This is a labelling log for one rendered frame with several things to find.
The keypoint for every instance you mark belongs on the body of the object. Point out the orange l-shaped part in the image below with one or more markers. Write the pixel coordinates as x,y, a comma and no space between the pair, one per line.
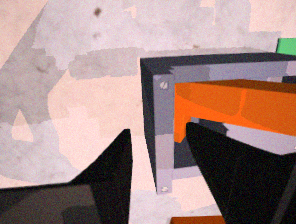
264,105

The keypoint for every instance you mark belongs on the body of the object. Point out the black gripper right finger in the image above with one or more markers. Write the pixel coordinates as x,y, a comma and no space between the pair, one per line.
248,184

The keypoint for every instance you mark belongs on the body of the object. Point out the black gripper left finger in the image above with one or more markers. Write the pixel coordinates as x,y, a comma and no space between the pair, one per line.
100,194

